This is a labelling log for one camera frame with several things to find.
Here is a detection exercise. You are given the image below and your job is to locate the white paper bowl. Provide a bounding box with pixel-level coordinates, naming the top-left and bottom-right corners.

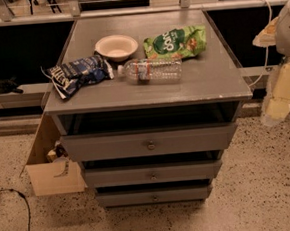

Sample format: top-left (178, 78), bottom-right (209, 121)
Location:
top-left (95, 34), bottom-right (139, 62)

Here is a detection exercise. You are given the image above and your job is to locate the grey drawer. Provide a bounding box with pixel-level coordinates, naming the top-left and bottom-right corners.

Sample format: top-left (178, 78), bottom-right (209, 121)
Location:
top-left (96, 186), bottom-right (212, 208)
top-left (82, 160), bottom-right (222, 188)
top-left (61, 123), bottom-right (237, 162)

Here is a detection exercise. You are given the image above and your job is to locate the black floor cable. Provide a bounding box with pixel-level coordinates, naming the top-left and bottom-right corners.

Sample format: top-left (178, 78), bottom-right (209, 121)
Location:
top-left (0, 185), bottom-right (33, 231)

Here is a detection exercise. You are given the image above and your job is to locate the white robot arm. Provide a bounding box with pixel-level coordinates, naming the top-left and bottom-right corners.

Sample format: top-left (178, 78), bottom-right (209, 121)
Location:
top-left (253, 0), bottom-right (290, 127)

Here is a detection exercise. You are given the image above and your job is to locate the green snack bag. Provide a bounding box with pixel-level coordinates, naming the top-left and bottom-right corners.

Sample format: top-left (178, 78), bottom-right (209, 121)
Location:
top-left (143, 25), bottom-right (207, 59)

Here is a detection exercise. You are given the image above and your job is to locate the clear plastic water bottle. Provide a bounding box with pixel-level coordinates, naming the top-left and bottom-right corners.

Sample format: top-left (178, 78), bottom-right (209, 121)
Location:
top-left (117, 58), bottom-right (182, 85)

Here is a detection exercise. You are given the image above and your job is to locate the black object on ledge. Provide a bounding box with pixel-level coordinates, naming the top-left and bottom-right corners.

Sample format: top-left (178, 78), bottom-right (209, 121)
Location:
top-left (0, 77), bottom-right (23, 94)

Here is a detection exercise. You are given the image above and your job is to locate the grey wooden drawer cabinet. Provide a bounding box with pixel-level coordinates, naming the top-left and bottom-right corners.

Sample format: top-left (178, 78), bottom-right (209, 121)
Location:
top-left (44, 10), bottom-right (252, 195)

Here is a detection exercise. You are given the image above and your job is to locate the grey middle drawer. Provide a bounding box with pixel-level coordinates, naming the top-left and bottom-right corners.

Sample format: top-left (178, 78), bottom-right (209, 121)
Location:
top-left (82, 160), bottom-right (222, 188)

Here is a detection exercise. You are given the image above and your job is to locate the white hanging cable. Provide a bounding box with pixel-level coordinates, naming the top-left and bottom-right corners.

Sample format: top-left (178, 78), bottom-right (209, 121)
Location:
top-left (241, 0), bottom-right (279, 88)

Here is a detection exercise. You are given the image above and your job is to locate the grey top drawer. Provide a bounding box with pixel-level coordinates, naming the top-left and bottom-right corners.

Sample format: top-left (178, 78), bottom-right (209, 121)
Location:
top-left (61, 123), bottom-right (237, 162)

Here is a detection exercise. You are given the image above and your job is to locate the blue chip bag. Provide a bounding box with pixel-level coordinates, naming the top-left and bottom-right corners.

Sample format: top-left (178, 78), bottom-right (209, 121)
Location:
top-left (41, 54), bottom-right (114, 100)

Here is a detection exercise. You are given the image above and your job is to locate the grey bottom drawer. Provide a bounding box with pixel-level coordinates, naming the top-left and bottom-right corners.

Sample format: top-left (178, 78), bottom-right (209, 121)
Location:
top-left (96, 186), bottom-right (212, 208)

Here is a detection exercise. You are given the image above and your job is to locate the cardboard box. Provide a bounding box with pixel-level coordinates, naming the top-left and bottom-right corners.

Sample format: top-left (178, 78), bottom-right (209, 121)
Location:
top-left (25, 114), bottom-right (86, 196)

